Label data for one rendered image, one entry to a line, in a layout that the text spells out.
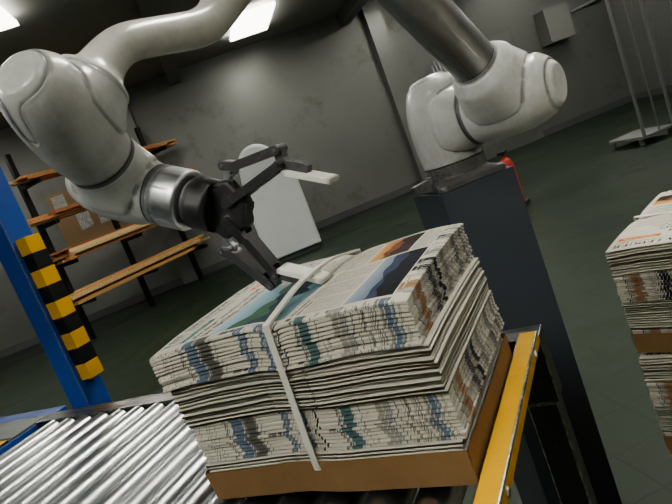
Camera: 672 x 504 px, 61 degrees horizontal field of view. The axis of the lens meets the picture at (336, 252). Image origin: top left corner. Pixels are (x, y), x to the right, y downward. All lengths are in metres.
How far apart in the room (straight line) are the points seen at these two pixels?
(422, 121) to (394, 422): 0.92
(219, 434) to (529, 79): 0.92
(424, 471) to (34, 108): 0.60
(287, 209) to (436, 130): 6.67
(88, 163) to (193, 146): 9.39
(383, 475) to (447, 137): 0.91
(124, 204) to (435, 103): 0.82
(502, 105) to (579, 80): 11.21
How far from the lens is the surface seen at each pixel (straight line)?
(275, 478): 0.78
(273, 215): 8.01
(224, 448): 0.81
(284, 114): 10.31
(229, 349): 0.71
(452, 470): 0.67
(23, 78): 0.76
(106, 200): 0.86
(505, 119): 1.34
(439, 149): 1.44
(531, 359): 0.87
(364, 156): 10.51
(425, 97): 1.43
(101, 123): 0.79
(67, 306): 1.86
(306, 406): 0.70
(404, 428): 0.67
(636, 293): 1.24
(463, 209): 1.42
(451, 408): 0.63
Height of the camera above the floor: 1.19
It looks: 9 degrees down
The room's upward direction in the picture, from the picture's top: 21 degrees counter-clockwise
